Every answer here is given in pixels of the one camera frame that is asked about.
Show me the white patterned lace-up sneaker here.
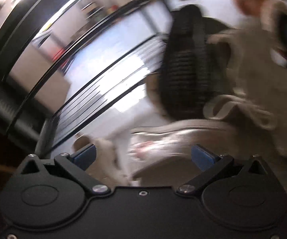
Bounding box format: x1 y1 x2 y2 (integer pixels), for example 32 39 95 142
74 119 236 187

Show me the black metal shoe rack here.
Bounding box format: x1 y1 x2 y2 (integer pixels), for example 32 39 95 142
0 0 175 156

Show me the brown fur-lined slipper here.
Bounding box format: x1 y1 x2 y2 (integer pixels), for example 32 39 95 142
233 0 287 30

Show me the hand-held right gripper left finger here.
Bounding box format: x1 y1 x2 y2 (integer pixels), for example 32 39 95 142
21 144 111 197

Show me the dark ribbed panel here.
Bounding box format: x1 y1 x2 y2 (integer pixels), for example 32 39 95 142
0 85 38 145

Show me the black slide sandal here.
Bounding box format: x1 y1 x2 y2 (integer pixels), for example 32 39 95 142
158 5 225 120

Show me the light wooden cabinet panel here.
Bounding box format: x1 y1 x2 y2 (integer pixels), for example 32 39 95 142
7 46 72 116

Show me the beige chunky sneaker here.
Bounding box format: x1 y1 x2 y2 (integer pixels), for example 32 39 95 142
145 73 166 111
203 26 287 160

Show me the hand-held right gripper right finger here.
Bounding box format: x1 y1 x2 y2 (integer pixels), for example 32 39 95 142
176 144 268 197

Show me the red storage box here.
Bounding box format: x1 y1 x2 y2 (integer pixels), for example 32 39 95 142
52 48 68 60

